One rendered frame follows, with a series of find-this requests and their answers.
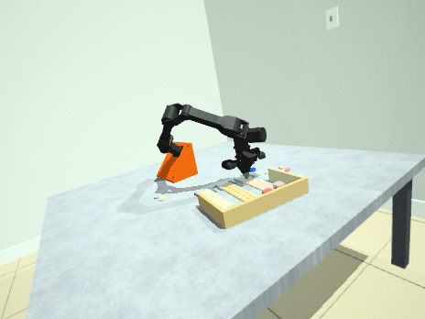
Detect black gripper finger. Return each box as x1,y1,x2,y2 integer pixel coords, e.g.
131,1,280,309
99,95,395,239
245,162,254,172
236,165,246,174

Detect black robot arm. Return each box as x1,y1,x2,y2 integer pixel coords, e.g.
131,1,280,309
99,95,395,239
157,103,267,164

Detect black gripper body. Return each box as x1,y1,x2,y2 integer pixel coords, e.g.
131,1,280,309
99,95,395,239
222,143,266,170

